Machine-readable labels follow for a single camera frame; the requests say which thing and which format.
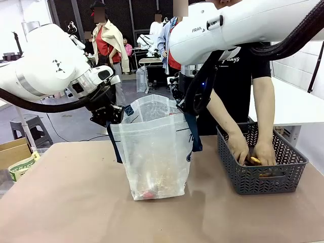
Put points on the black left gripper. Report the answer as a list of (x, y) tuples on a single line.
[(101, 111)]

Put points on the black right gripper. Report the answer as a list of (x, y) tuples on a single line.
[(186, 86)]

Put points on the yellow snack packet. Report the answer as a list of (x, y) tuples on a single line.
[(255, 160)]

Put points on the grey plastic woven-pattern basket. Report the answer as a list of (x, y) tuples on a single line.
[(263, 177)]

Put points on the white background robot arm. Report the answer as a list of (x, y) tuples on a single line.
[(149, 44)]

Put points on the person's left forearm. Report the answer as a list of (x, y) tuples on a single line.
[(264, 114)]

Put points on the person's right forearm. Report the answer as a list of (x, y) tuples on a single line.
[(225, 116)]

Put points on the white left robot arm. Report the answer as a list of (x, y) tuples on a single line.
[(50, 65)]

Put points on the red item in bag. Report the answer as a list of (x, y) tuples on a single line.
[(148, 195)]

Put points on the person's right hand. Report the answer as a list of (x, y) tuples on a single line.
[(239, 149)]

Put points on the person's left hand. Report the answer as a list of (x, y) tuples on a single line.
[(265, 154)]

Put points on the clear plastic container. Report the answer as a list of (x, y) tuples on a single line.
[(141, 79)]

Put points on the person in black T-shirt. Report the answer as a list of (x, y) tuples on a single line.
[(240, 88)]

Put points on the mannequin with blue shirt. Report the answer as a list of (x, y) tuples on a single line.
[(164, 45)]

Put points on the background person in pink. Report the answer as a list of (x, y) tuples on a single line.
[(127, 49)]

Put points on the mannequin with beige jacket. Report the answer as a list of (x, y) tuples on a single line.
[(108, 43)]

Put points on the background person in dark top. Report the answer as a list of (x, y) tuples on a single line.
[(88, 40)]

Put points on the background person in white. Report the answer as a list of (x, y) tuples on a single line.
[(156, 26)]

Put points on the grey plastic stool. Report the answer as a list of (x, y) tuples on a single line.
[(33, 129)]

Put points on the white table with pole leg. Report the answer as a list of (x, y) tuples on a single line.
[(25, 126)]

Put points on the green and white paper pack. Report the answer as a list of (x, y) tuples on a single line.
[(22, 167)]

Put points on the white side table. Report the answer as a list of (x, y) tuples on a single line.
[(291, 106)]

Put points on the cardboard box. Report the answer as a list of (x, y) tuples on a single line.
[(14, 152)]

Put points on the black tripod with clamp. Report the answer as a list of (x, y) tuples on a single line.
[(17, 43)]

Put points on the black slanted tripod leg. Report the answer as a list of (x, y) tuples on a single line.
[(316, 68)]

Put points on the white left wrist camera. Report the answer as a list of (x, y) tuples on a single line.
[(115, 79)]

